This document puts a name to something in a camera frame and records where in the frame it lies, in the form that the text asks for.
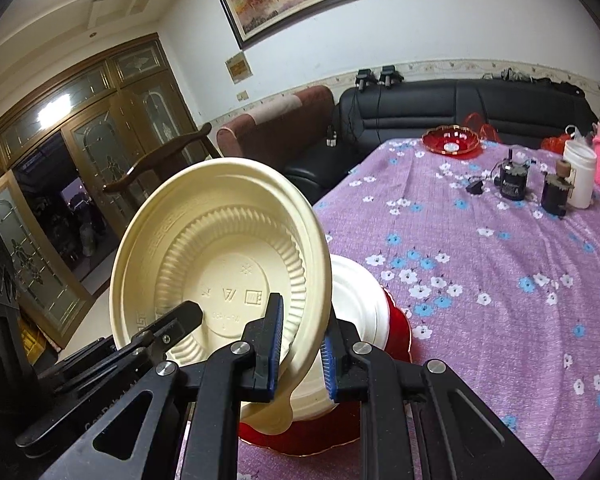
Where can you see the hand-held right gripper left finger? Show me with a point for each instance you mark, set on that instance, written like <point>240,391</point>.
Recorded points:
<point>275,345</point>

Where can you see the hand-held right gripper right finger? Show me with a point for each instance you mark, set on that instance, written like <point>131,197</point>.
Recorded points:
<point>330,367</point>

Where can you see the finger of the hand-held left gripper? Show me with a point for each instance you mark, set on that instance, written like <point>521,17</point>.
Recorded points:
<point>80,420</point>
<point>175,322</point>

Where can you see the small white bowl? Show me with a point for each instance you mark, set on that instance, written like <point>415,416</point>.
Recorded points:
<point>352,310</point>

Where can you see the large red printed plate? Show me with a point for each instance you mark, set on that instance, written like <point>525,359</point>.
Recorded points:
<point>300,435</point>

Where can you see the cream ribbed plastic bowl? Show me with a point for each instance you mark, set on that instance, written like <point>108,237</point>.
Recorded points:
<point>220,240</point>

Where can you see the large white bowl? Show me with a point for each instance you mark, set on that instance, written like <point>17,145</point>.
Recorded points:
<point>367,277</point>

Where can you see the dark wooden chair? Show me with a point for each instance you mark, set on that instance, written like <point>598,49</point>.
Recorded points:
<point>155,160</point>

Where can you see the purple floral tablecloth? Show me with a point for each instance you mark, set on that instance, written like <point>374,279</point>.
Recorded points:
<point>480,285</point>

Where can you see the wooden glass-panel door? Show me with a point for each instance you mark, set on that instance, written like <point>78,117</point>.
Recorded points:
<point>95,135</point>

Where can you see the small plug adapter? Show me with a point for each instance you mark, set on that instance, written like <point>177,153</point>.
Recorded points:
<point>331,138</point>

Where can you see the reddish brown armchair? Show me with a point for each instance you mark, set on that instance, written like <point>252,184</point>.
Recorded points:
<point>270,125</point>

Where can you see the black power adapter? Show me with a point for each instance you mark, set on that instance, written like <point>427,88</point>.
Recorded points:
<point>475,188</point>

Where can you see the red plate with gold rim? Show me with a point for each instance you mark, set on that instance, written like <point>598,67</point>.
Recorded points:
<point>450,141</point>

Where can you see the black round device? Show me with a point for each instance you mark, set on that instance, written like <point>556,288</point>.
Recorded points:
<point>512,180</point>

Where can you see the black leather sofa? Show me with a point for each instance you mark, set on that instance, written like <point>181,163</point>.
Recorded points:
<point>420,105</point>

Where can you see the black charger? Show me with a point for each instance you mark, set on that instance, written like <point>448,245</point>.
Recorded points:
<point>365,80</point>
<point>391,76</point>

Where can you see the red plastic bag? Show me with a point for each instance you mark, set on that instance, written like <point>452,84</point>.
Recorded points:
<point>487,130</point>
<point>552,146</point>

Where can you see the dark brown cylindrical device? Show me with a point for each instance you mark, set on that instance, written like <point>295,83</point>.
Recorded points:
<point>555,192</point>

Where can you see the white plastic jar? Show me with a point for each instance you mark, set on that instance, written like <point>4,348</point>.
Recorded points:
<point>580,175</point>

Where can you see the wall socket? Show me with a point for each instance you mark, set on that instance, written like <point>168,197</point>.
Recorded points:
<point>242,95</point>

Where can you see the yellow wall plaque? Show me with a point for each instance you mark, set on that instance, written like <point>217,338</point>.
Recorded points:
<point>238,67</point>

